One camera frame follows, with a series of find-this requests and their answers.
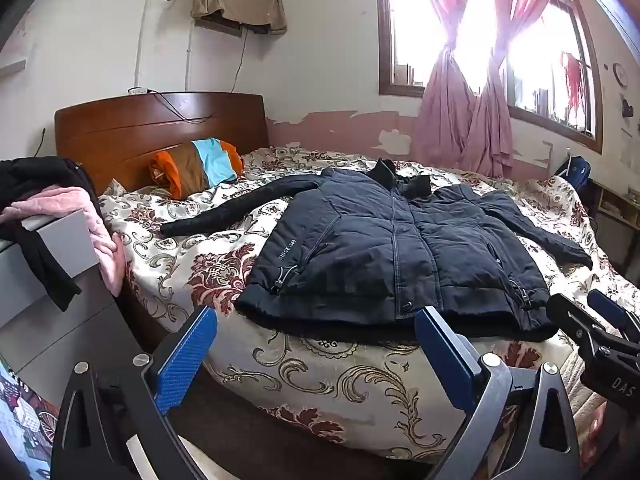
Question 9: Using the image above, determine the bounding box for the wooden framed window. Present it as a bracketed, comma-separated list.
[374, 0, 605, 155]

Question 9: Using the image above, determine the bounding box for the black cable on headboard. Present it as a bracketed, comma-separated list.
[147, 90, 216, 125]

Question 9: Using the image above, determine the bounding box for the pink fluffy garment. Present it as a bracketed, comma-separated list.
[0, 186, 123, 297]

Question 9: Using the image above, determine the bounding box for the dark wall shelf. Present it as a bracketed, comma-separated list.
[195, 17, 244, 39]

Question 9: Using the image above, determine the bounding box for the grey nightstand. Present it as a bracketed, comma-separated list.
[0, 208, 146, 411]

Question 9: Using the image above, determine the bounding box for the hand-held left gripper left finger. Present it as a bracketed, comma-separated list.
[51, 305, 219, 480]

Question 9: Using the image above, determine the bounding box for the orange brown blue pillow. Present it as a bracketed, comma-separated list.
[147, 137, 245, 201]

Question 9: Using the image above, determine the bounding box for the blue backpack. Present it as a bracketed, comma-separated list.
[565, 155, 592, 192]

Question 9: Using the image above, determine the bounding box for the red hanging garment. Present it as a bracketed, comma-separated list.
[562, 50, 587, 111]

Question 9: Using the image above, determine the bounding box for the floral bed blanket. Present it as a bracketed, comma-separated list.
[97, 144, 640, 466]

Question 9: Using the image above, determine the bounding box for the dark navy padded jacket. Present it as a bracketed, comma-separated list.
[160, 158, 594, 343]

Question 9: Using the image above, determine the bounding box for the black cable below shelf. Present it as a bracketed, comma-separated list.
[231, 30, 249, 93]

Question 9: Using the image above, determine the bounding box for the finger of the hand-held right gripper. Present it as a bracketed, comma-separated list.
[587, 288, 640, 335]
[546, 293, 610, 357]

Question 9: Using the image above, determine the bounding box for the wooden bed headboard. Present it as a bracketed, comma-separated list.
[54, 92, 271, 196]

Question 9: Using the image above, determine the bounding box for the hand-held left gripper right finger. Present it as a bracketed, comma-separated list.
[414, 306, 584, 480]

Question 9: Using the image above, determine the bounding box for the wooden shelf unit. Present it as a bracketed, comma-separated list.
[592, 180, 640, 271]

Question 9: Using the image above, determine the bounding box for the black garment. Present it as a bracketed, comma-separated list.
[0, 156, 103, 312]

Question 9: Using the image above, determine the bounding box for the patterned storage box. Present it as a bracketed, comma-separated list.
[0, 360, 62, 480]

